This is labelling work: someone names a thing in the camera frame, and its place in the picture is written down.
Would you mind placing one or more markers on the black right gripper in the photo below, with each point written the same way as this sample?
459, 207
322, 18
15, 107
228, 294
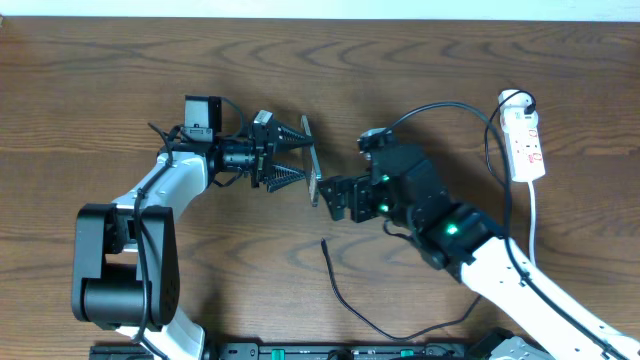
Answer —
361, 187

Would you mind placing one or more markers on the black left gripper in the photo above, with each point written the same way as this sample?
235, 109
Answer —
264, 150

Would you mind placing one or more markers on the bronze Galaxy smartphone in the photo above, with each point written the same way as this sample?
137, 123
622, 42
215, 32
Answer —
311, 165

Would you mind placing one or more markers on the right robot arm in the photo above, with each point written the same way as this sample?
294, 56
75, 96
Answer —
402, 186

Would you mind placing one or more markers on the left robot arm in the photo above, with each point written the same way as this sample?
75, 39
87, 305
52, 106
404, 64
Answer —
125, 270

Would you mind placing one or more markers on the white power strip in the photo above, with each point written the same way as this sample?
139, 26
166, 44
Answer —
519, 122

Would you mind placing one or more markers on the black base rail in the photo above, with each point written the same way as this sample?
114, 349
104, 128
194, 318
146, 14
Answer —
433, 350

